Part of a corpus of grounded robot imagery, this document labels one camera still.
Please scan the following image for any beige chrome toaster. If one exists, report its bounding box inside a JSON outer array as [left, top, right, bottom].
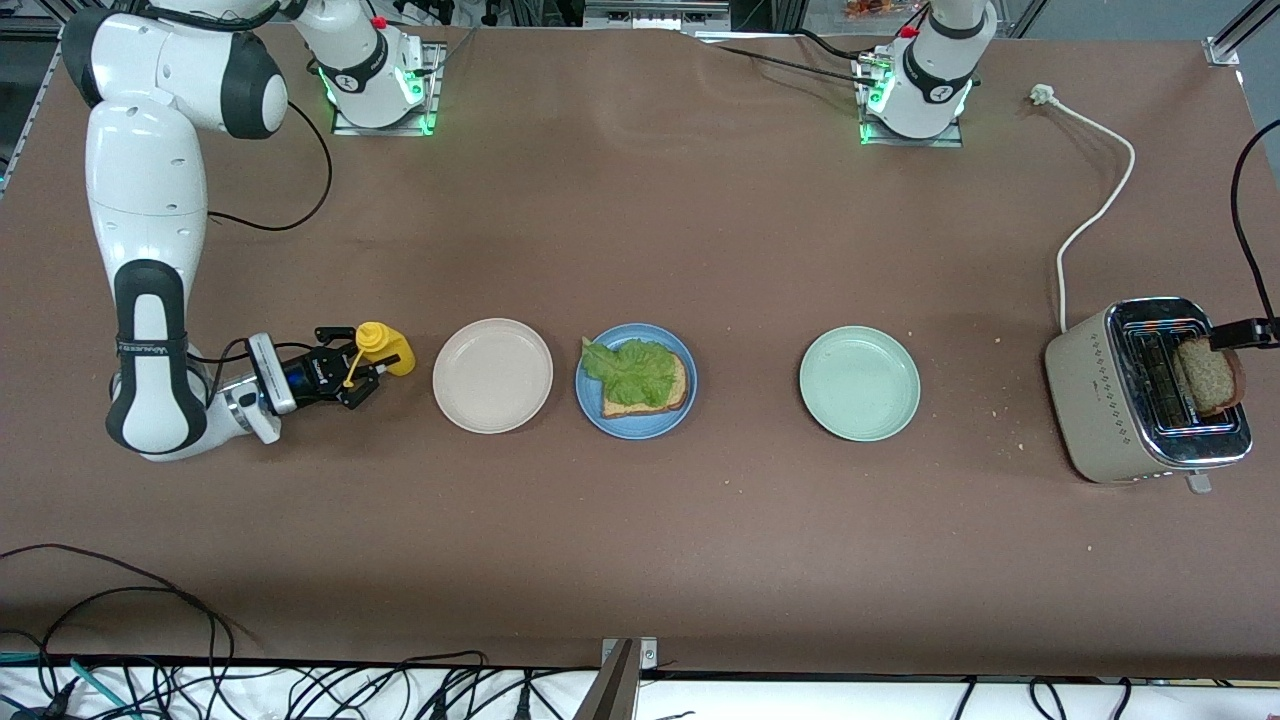
[[1044, 296, 1254, 495]]

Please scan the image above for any black cable on table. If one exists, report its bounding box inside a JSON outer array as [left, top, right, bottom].
[[690, 30, 886, 91]]

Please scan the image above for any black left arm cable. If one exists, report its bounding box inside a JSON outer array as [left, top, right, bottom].
[[1229, 120, 1280, 323]]

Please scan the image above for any aluminium frame profile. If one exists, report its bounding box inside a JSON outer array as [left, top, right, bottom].
[[1205, 0, 1263, 67]]

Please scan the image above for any blue round plate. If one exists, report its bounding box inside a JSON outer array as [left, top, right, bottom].
[[576, 323, 699, 440]]

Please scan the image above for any teal cable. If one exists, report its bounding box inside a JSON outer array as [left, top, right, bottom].
[[0, 650, 141, 720]]

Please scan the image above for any green round plate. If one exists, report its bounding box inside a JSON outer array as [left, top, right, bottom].
[[798, 326, 922, 443]]

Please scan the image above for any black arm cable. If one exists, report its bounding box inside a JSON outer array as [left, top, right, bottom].
[[185, 100, 334, 367], [1229, 120, 1280, 323]]

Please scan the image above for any brown bread slice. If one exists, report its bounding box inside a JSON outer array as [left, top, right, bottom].
[[1172, 335, 1247, 418], [600, 345, 693, 419]]

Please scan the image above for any grey metal box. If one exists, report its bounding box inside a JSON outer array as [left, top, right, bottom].
[[583, 0, 732, 31]]

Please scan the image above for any white toaster power cable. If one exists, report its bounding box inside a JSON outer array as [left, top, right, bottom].
[[1030, 84, 1138, 333]]

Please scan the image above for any yellow squeeze bottle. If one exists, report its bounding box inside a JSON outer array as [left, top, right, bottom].
[[343, 321, 416, 389]]

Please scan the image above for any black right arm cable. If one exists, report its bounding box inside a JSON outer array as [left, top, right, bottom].
[[185, 100, 334, 367]]

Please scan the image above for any green lettuce leaf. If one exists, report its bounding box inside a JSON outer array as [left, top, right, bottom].
[[581, 337, 679, 409]]

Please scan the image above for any aluminium table bracket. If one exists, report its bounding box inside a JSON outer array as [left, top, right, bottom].
[[575, 637, 659, 720]]

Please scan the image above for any beige round plate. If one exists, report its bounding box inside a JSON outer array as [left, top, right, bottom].
[[432, 318, 554, 435]]

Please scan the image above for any long looping black cable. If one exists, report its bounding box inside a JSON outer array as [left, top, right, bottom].
[[0, 544, 237, 691]]

